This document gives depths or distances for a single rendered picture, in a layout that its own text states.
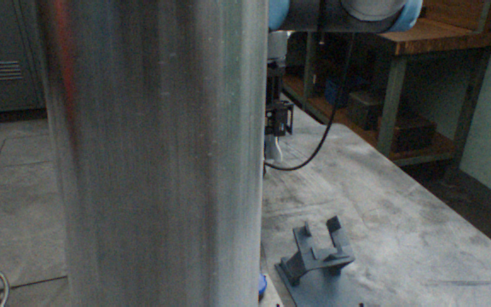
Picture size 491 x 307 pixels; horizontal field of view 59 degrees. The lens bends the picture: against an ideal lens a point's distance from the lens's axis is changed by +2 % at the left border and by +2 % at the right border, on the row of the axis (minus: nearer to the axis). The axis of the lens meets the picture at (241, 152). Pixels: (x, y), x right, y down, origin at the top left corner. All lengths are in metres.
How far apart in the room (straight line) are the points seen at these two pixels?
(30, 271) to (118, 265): 1.95
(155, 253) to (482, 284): 0.70
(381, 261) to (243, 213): 0.64
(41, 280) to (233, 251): 1.90
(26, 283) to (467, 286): 1.69
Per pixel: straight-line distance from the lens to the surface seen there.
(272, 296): 0.64
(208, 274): 0.17
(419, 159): 2.49
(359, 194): 0.96
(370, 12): 0.46
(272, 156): 0.74
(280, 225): 0.83
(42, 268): 2.11
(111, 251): 0.16
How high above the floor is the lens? 1.30
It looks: 28 degrees down
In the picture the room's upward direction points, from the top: straight up
